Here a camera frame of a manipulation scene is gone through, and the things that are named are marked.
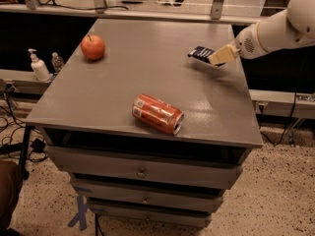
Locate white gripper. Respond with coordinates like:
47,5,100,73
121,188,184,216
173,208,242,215
209,24,267,65

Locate dark blue rxbar wrapper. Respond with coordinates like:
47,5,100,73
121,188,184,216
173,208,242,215
187,46,215,65

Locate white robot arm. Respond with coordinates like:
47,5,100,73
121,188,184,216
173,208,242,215
208,0,315,65

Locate red coke can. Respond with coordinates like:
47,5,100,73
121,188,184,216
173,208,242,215
132,94,184,135

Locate red apple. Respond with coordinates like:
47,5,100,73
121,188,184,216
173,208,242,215
80,34,105,61

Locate top grey drawer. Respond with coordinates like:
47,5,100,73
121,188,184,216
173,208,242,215
46,146,242,189

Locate grey drawer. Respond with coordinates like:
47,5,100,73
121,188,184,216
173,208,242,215
46,146,242,189
71,179,222,213
88,201,212,228

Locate white pump sanitizer bottle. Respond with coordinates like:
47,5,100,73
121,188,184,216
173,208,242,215
28,48,50,82

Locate middle grey drawer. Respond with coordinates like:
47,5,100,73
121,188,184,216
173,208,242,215
71,179,222,213

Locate bottom grey drawer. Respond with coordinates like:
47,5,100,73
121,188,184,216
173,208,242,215
88,201,212,228

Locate brown object at edge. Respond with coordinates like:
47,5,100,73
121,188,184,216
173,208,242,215
0,160,23,236

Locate metal railing frame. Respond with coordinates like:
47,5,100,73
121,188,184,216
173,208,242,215
0,0,315,29

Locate black floor cables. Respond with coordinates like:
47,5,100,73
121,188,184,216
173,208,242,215
0,82,50,164

